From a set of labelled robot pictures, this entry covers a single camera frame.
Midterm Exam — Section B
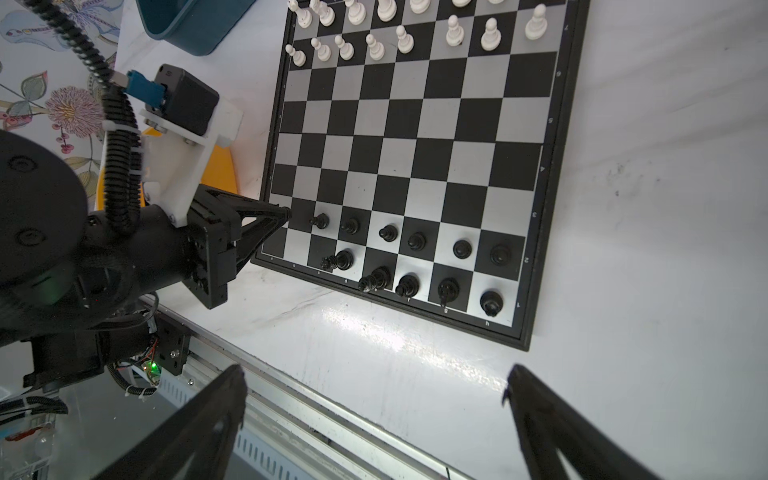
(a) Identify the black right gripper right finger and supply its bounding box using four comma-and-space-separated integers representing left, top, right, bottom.
503, 364, 658, 479

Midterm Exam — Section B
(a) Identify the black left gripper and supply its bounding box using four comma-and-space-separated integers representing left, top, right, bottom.
183, 184, 291, 309

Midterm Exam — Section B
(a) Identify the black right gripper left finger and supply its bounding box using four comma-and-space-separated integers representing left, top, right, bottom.
96, 364, 248, 479

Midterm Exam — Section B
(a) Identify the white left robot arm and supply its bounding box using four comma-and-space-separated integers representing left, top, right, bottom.
1, 132, 291, 345

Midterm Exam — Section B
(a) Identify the yellow plastic tray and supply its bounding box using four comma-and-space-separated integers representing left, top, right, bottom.
93, 128, 239, 210

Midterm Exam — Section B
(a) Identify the black and silver chessboard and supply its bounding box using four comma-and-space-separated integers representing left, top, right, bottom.
253, 1, 590, 350

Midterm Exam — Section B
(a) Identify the teal plastic tray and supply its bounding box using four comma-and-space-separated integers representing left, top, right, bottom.
135, 0, 255, 56

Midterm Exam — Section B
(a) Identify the aluminium front rail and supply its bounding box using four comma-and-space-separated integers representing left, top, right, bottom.
155, 307, 466, 480

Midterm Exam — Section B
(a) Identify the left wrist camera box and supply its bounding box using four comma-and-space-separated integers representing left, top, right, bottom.
126, 64, 220, 136

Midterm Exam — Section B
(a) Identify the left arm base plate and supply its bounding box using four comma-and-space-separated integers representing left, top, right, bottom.
23, 312, 192, 392

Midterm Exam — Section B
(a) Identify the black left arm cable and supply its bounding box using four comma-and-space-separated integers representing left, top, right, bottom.
20, 0, 145, 238

